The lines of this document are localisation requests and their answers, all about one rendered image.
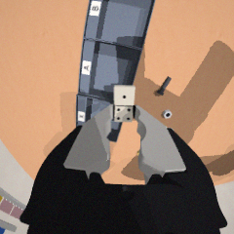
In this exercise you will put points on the white domino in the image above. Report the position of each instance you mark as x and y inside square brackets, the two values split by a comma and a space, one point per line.
[124, 98]

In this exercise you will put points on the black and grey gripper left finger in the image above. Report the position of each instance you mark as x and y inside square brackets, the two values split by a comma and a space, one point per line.
[85, 150]

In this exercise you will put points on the dark grey bolt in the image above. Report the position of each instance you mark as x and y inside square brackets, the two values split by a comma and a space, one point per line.
[164, 86]

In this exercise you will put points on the silver hex nut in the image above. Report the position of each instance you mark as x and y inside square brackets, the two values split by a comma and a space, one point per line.
[167, 113]

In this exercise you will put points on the grey three-compartment bin rack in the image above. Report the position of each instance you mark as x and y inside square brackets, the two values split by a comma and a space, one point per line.
[125, 24]

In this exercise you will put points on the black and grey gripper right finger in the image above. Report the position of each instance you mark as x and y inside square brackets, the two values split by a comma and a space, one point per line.
[162, 151]

